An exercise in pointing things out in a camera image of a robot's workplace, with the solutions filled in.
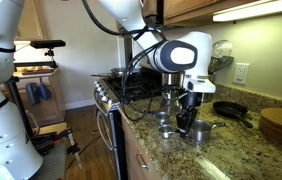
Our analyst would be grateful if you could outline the small silver measuring cup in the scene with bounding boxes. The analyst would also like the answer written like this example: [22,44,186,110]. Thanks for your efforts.
[158,124,186,140]

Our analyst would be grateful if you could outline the large silver measuring cup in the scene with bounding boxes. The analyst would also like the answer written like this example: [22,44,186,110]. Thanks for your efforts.
[188,119,229,143]

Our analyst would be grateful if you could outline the wire whisk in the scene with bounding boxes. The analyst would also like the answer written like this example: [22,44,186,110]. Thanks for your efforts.
[211,39,234,60]

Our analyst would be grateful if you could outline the wooden upper kitchen cabinets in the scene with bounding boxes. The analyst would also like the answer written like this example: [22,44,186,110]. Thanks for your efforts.
[140,0,262,28]

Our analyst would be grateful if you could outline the round wooden cutting board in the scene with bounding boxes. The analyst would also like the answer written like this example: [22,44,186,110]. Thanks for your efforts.
[258,107,282,150]

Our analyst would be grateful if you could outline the wide shallow silver measuring cup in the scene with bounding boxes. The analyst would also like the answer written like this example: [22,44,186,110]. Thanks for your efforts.
[153,111,171,127]

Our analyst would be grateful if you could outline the stainless steel gas range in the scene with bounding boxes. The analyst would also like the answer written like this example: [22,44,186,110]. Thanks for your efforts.
[90,66,165,180]

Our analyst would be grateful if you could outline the silver frying pan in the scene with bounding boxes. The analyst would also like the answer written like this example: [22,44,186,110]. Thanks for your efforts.
[90,67,134,80]

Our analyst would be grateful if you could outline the wooden side cabinet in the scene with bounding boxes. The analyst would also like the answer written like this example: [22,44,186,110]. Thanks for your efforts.
[0,64,68,128]

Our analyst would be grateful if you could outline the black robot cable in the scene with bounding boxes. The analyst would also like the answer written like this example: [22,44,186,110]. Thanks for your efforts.
[80,0,189,123]

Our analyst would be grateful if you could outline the white wall outlet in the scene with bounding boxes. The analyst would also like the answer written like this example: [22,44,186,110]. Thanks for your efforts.
[232,62,251,86]

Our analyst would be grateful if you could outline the robot mounting cart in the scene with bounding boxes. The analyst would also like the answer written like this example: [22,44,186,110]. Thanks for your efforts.
[30,128,84,180]

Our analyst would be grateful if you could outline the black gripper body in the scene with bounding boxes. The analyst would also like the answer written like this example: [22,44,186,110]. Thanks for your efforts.
[180,92,205,117]

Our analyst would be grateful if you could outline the under-cabinet light strip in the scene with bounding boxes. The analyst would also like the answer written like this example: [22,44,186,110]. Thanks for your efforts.
[212,0,282,23]

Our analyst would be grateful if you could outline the wooden wall cabinet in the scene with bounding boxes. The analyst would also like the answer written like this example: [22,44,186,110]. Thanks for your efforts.
[14,0,49,43]

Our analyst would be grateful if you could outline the silver drawer handle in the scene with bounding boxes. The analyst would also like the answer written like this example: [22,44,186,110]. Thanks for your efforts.
[135,152,151,173]

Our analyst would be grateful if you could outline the large perforated steel utensil holder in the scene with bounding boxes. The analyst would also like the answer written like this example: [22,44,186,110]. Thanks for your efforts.
[161,72,185,113]

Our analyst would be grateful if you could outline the black bar-shaped camera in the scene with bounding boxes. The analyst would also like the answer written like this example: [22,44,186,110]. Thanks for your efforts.
[29,39,67,50]

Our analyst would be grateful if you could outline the small perforated steel utensil holder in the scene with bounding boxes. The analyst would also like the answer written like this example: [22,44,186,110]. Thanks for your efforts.
[200,73,217,104]

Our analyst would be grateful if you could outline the blue oven mitt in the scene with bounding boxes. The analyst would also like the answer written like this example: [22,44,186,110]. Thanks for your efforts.
[25,82,39,106]
[35,81,53,102]

